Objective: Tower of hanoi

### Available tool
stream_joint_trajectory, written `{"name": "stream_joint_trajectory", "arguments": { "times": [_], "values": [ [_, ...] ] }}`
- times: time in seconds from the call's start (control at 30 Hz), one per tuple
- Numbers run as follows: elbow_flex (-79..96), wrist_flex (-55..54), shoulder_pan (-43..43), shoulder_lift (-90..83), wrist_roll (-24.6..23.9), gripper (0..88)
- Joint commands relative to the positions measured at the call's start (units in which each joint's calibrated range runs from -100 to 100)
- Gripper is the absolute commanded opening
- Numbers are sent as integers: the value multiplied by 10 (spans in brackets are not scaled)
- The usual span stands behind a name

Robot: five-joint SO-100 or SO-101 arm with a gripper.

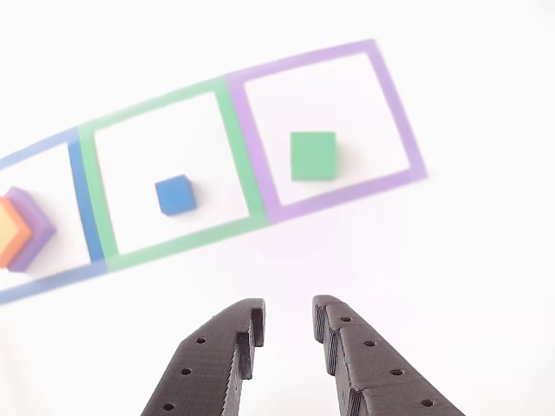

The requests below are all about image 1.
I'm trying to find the purple block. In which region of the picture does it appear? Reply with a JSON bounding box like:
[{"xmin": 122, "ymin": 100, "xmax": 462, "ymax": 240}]
[{"xmin": 6, "ymin": 185, "xmax": 57, "ymax": 274}]

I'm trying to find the purple tape square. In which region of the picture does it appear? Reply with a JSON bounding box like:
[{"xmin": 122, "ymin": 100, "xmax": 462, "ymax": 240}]
[{"xmin": 225, "ymin": 38, "xmax": 428, "ymax": 224}]

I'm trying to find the small blue cube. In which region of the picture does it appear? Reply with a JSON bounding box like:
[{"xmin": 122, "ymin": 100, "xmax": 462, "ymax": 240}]
[{"xmin": 154, "ymin": 173, "xmax": 198, "ymax": 217}]

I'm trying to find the orange block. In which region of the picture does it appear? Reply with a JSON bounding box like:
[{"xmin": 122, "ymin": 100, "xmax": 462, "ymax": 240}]
[{"xmin": 0, "ymin": 197, "xmax": 35, "ymax": 269}]

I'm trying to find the green tape square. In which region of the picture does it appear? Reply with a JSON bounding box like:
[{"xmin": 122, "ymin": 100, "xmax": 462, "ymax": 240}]
[{"xmin": 77, "ymin": 77, "xmax": 270, "ymax": 272}]

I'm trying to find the green block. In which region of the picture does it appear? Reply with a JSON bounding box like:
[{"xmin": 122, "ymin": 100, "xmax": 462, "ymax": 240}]
[{"xmin": 289, "ymin": 131, "xmax": 339, "ymax": 182}]

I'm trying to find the blue tape square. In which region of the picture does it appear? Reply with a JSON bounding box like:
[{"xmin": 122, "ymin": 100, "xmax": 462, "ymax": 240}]
[{"xmin": 0, "ymin": 128, "xmax": 108, "ymax": 304}]

